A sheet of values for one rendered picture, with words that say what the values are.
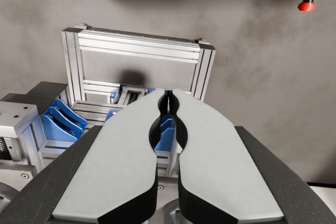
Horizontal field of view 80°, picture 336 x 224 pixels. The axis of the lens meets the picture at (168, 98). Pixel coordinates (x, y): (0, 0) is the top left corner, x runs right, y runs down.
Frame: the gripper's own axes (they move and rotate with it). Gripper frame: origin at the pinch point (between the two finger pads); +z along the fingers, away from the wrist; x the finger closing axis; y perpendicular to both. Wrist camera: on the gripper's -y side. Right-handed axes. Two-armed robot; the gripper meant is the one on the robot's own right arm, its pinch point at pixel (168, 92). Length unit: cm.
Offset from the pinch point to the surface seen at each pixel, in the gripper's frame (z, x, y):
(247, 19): 123, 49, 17
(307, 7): 41, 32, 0
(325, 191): 109, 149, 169
